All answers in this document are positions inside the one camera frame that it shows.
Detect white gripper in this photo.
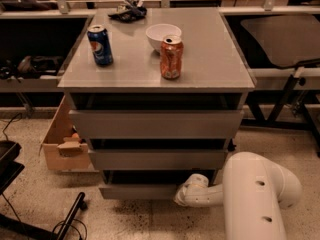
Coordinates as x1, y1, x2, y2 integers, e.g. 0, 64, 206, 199
174, 173, 223, 207

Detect grey bottom drawer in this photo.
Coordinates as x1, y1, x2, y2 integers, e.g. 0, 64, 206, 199
99, 169, 217, 200

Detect grey drawer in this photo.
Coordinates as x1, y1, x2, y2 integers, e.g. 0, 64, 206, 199
89, 139, 228, 170
99, 169, 217, 200
66, 92, 244, 139

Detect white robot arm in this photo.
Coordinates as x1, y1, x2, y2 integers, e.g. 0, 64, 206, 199
174, 152, 302, 240

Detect grey middle drawer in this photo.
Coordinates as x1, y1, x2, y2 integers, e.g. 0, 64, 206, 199
89, 139, 228, 170

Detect grey drawer cabinet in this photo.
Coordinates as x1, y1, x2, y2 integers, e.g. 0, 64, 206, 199
57, 7, 257, 185

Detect grey top drawer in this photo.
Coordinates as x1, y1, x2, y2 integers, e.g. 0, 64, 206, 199
66, 92, 244, 139

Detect cardboard box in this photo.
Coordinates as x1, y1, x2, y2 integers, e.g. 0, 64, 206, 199
42, 97, 92, 171

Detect orange soda can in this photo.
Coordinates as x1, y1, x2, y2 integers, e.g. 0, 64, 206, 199
160, 35, 184, 80

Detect white bowl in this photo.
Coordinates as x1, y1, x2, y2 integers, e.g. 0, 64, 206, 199
146, 24, 182, 52

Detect blue Pepsi can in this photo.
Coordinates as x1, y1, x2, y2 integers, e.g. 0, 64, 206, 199
87, 25, 113, 66

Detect black chair base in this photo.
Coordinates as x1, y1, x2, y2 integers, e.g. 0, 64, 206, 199
0, 140, 88, 240

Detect black crumpled object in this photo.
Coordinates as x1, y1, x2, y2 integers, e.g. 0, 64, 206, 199
108, 0, 147, 23

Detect black headphones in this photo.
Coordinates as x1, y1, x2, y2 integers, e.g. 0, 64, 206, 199
0, 56, 64, 80

